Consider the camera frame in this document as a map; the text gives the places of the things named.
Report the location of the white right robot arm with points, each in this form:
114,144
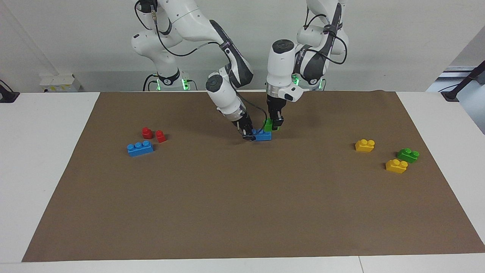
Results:
189,22

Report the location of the black angled stand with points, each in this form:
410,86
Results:
464,81

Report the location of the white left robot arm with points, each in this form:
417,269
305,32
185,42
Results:
280,64

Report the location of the black table clamp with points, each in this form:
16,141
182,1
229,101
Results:
7,95

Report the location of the white wall socket box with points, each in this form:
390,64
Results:
60,83

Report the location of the blue three-stud toy brick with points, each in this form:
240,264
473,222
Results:
263,135
140,148

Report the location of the yellow two-stud toy brick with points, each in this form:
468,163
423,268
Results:
365,146
396,166

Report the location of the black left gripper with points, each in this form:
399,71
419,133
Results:
275,107

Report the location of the brown table mat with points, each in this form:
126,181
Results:
242,197

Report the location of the green two-stud toy brick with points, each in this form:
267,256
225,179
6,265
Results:
408,155
268,125

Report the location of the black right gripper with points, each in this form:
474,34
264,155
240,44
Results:
242,121

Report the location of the red one-stud toy brick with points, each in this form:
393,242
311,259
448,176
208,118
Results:
161,137
147,133

